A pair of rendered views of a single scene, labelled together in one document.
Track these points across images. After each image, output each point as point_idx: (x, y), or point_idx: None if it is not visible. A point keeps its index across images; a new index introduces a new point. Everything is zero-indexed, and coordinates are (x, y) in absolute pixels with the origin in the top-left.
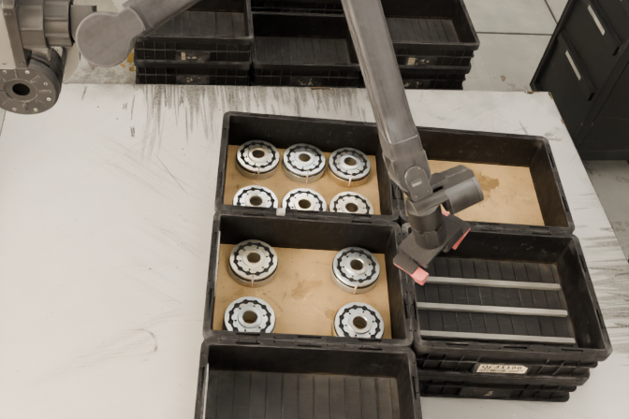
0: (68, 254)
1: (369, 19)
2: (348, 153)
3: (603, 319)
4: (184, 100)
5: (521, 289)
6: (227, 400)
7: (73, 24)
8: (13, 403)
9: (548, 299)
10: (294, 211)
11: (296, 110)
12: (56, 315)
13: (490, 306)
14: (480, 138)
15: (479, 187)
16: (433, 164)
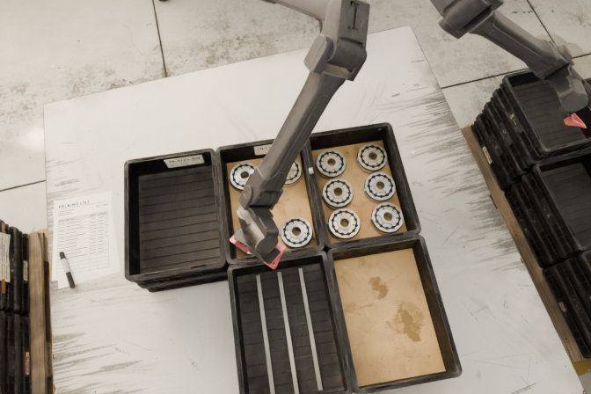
0: (294, 91)
1: (302, 101)
2: (396, 215)
3: None
4: (437, 116)
5: (312, 358)
6: (199, 178)
7: None
8: (206, 97)
9: (308, 380)
10: (314, 178)
11: (460, 188)
12: (256, 98)
13: (289, 331)
14: (439, 312)
15: (258, 243)
16: (417, 284)
